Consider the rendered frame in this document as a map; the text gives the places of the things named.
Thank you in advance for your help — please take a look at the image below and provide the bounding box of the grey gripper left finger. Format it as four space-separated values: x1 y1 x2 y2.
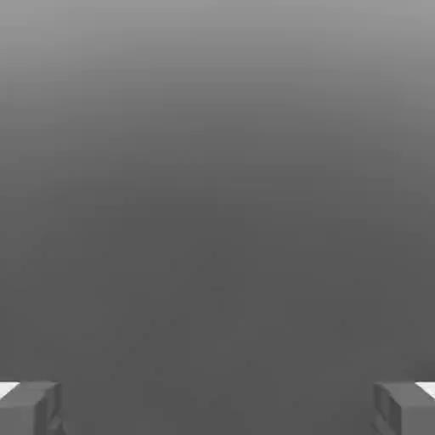
0 381 65 435

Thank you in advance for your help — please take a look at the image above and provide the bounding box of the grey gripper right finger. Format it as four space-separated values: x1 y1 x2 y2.
370 381 435 435

